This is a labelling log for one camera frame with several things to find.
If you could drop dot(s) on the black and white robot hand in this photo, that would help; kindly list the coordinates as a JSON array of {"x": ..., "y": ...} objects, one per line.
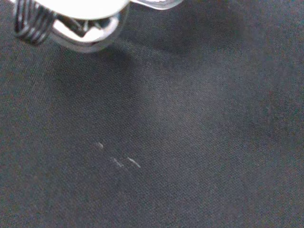
[{"x": 83, "y": 14}]

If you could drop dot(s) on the black bench cloth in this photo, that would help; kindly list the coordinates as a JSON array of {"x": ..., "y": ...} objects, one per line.
[{"x": 166, "y": 130}]

